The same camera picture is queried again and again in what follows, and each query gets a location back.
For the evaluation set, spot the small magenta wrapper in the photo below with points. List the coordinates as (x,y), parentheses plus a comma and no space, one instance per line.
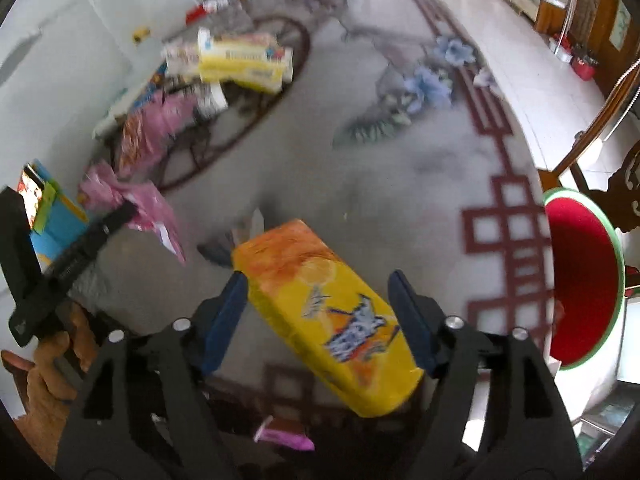
(285,437)

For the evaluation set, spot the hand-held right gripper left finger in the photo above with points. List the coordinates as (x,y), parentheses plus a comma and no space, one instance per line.
(225,317)

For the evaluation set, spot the red basin with green rim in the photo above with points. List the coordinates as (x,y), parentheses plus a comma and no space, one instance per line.
(580,270)

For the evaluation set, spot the pink printed plastic wrapper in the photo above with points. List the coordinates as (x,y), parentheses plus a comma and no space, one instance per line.
(145,205)

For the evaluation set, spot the orange striped snack bag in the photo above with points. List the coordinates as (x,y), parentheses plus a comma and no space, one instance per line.
(135,142)

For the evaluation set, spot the cream printed wrapper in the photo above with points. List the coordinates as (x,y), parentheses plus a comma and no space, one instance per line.
(180,57)

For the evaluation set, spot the carved wooden chair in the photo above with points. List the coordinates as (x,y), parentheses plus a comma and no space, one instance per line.
(590,135)

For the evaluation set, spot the person's left hand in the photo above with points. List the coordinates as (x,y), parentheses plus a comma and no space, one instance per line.
(50,385)

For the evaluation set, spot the green bamboo painting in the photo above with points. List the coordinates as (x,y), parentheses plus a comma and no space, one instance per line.
(620,22)

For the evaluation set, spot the yellow cardboard box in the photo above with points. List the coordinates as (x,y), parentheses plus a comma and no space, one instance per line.
(320,310)

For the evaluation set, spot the white crumpled wrapper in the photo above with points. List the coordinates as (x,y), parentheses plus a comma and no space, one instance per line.
(212,99)

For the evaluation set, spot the blue yellow package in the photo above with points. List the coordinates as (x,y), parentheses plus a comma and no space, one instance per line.
(57,220)

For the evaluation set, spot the mop with silver bucket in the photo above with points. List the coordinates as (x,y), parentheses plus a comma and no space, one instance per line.
(567,15)

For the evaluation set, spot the pink plastic bag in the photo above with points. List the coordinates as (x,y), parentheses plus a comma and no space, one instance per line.
(167,117)

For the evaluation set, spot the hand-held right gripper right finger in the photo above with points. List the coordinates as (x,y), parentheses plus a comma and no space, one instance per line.
(412,320)

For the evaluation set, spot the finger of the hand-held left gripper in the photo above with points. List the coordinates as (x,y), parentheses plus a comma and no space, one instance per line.
(95,237)

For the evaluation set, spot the yellow white package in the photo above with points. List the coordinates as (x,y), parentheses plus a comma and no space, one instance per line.
(240,65)

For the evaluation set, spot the red box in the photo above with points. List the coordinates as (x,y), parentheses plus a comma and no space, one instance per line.
(196,11)

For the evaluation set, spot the red bucket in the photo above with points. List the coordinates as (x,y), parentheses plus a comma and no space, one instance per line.
(585,67)

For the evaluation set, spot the blue cartoon book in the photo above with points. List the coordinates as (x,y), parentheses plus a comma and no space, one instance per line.
(156,80)

